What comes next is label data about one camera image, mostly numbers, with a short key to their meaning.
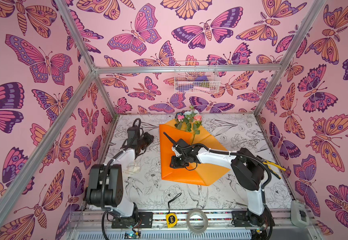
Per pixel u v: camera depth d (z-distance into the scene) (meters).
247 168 0.51
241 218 0.73
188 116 1.13
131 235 0.72
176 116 1.15
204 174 0.88
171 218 0.73
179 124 1.09
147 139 0.83
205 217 0.71
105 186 0.43
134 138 0.72
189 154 0.69
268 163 0.92
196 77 0.95
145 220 0.73
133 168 0.92
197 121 1.13
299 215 0.70
